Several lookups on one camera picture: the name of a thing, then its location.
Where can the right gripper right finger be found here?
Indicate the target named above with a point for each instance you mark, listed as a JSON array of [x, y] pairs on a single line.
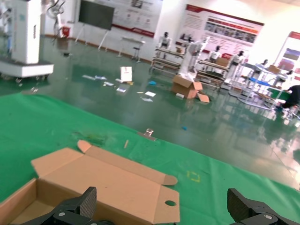
[[236, 204]]

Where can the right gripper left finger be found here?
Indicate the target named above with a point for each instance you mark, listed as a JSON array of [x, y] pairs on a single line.
[[87, 201]]

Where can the white industrial robot arm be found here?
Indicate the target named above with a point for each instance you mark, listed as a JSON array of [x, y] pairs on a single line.
[[55, 14]]

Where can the cardboard box with round hole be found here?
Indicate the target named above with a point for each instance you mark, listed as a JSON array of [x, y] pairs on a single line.
[[117, 182]]

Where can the small white box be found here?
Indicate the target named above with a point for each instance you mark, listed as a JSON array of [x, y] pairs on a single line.
[[180, 95]]

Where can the thin wooden stick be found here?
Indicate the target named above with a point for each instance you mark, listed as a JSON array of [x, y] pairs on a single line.
[[126, 144]]

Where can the green table cloth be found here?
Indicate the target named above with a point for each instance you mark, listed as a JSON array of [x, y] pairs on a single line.
[[47, 122]]

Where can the metal binder clip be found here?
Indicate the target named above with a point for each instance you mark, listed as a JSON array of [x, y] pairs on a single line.
[[148, 134]]

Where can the blue cloth scrap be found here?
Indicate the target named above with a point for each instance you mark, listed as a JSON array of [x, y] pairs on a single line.
[[152, 83], [184, 128]]

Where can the paper sheet on floor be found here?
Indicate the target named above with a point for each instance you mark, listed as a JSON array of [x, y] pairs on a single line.
[[150, 94], [108, 84], [122, 89], [87, 76], [100, 77]]

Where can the green covered table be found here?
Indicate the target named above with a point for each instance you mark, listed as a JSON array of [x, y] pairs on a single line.
[[279, 92]]

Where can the person in black shirt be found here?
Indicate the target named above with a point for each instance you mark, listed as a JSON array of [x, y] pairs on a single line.
[[293, 96]]

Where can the large open floor carton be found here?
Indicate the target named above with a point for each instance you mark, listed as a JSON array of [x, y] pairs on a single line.
[[185, 87]]

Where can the metal roller rack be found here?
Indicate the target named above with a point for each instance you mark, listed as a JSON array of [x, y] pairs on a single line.
[[166, 61], [211, 75]]

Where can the white paper bag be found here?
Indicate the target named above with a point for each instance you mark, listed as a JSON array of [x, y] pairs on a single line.
[[126, 73]]

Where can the small brown carton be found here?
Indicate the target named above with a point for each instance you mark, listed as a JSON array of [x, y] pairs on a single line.
[[274, 69], [180, 50], [222, 62]]

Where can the white humanoid robot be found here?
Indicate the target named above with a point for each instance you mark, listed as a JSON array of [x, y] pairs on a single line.
[[264, 63], [165, 41], [290, 73], [239, 58], [216, 55]]

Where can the black floor object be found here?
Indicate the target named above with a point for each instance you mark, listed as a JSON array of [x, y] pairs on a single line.
[[67, 54]]

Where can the plastic wrapped white humanoid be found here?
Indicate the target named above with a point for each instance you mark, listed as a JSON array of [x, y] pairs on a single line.
[[193, 58]]

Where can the black stool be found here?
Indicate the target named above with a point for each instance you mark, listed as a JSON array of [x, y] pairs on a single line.
[[136, 52]]

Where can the white table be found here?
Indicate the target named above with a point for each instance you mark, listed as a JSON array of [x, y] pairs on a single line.
[[132, 40]]

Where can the red bin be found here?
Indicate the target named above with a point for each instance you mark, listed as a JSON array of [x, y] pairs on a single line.
[[66, 32]]

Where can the white wheeled machine base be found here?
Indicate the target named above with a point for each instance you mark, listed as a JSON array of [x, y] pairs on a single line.
[[25, 35]]

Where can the black display on stand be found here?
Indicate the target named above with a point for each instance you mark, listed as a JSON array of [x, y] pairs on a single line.
[[96, 14]]

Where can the grey metal shelf frame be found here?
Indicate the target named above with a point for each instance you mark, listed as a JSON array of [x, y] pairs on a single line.
[[253, 84]]

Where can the red white wall poster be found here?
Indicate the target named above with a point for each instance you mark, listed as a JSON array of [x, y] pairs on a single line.
[[290, 54], [140, 16], [225, 25]]

